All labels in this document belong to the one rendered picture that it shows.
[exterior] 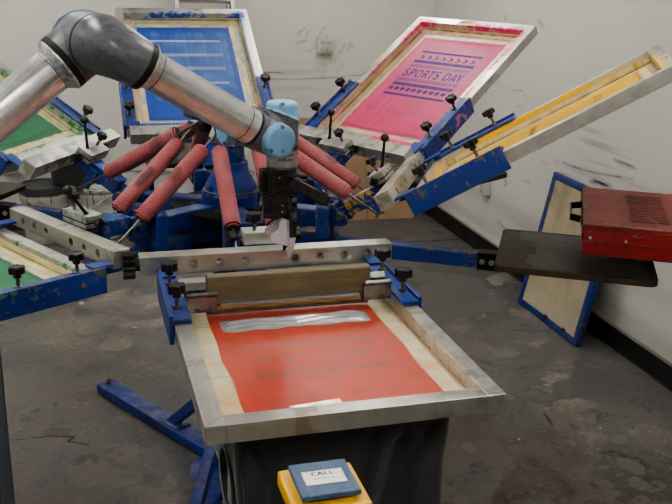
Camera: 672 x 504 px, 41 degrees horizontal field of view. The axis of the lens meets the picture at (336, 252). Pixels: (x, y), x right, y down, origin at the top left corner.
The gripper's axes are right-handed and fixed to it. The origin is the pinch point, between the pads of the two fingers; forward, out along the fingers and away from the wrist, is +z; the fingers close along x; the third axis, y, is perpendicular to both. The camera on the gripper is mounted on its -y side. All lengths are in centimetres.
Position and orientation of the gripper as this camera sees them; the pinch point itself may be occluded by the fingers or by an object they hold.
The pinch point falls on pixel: (289, 248)
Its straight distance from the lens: 217.6
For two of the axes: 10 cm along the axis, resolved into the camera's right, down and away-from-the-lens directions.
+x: 2.8, 3.0, -9.1
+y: -9.6, 0.5, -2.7
